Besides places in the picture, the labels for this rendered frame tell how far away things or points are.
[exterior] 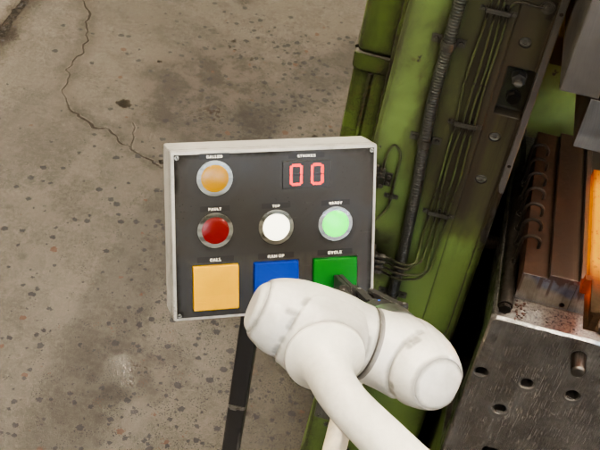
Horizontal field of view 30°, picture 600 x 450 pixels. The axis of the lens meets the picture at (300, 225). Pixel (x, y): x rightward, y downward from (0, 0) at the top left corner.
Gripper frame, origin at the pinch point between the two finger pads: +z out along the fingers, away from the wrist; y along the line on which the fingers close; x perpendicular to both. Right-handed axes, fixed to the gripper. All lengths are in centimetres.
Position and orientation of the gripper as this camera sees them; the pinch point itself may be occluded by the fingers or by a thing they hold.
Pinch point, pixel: (344, 289)
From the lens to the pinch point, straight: 181.6
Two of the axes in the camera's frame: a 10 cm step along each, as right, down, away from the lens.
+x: 0.1, -9.7, -2.5
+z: -2.5, -2.4, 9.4
